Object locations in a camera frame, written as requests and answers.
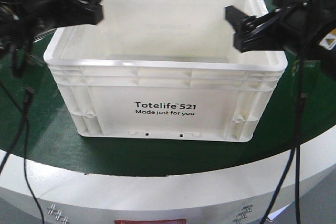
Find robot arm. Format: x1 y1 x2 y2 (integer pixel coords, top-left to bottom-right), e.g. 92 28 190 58
225 0 335 79

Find red label plate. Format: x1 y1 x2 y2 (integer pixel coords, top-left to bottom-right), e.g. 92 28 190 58
114 219 187 224

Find left black cable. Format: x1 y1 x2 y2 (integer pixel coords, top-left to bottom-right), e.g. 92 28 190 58
0 42 45 224

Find white plastic Totelife crate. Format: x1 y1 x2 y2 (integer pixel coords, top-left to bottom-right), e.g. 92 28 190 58
44 0 287 143

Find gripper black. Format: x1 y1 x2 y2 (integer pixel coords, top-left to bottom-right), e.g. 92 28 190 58
224 0 335 59
1 0 103 48

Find black cable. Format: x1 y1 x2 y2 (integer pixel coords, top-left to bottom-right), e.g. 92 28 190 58
293 40 310 224
0 42 45 224
259 50 308 224

